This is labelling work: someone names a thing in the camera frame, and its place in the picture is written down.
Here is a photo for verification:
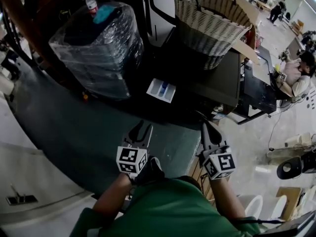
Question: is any white detergent drawer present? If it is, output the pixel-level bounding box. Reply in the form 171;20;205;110
146;78;177;104

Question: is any cardboard sheet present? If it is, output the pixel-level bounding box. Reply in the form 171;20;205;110
276;186;303;221

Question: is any white power strip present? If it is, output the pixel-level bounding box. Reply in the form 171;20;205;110
266;132;316;159

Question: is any black washing machine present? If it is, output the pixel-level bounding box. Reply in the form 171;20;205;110
127;26;242;119

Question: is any person's right forearm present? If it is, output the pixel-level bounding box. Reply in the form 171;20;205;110
209;176;247;222

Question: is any plastic-wrapped dark appliance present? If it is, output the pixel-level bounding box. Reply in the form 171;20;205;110
48;1;145;101

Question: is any person's green shirt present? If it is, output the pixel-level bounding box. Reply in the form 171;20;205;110
70;175;269;237

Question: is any person's left forearm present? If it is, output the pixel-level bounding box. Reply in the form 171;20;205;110
92;173;135;218

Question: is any black camera device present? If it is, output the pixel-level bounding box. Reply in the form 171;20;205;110
276;152;316;180

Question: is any woven laundry basket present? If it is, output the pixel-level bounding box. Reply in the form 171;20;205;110
173;0;253;71

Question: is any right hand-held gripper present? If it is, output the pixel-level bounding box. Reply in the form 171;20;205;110
200;121;237;180

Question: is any clear water bottle red cap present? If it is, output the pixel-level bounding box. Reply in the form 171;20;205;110
84;0;99;18

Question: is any teal cloth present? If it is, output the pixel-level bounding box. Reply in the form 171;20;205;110
92;4;115;25

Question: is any white and black panel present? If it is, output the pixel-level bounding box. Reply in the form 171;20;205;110
141;0;177;47

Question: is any black desk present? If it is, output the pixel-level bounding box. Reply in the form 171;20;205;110
233;45;278;125

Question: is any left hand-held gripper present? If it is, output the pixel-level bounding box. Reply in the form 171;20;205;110
116;119;154;179

